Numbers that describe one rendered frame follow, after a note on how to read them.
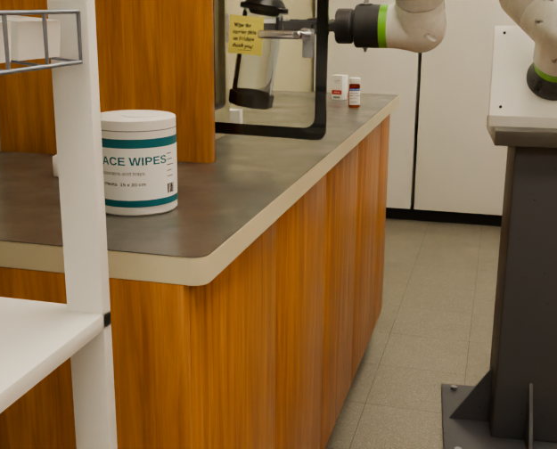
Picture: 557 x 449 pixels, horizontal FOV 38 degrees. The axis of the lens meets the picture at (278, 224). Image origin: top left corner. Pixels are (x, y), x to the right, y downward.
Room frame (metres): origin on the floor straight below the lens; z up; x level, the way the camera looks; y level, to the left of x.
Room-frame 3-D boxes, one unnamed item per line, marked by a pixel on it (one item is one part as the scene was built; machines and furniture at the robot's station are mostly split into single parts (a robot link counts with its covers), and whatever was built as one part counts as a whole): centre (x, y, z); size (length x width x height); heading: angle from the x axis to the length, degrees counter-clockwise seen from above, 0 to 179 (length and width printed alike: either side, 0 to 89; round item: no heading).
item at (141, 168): (1.28, 0.23, 1.01); 0.13 x 0.13 x 0.15
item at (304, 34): (1.64, -0.01, 1.20); 0.10 x 0.05 x 0.03; 67
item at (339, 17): (1.84, -0.12, 1.21); 0.09 x 0.08 x 0.07; 75
